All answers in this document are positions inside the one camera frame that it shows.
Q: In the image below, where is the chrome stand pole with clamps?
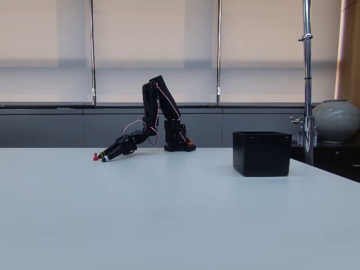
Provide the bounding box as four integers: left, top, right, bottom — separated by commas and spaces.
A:
289, 0, 316, 165

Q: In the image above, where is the dark sideboard cabinet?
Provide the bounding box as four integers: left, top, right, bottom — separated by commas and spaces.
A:
289, 141, 360, 183

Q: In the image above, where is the red white gripper servo cable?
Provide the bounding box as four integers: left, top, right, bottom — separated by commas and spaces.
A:
121, 119, 159, 146

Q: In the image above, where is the metal window mullion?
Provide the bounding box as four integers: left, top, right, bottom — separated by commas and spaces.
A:
89, 0, 97, 106
215, 0, 223, 106

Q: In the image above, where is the red white arm servo cable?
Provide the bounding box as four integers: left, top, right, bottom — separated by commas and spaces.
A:
155, 80, 195, 145

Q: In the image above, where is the grey-green round ceramic vase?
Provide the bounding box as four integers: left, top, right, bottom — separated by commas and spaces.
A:
311, 99, 360, 145

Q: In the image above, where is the black open box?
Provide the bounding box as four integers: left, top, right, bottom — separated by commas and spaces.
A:
232, 130, 293, 178

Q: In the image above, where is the beige roller window blind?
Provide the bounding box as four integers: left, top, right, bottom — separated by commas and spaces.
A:
0, 0, 91, 104
94, 0, 218, 104
220, 0, 306, 104

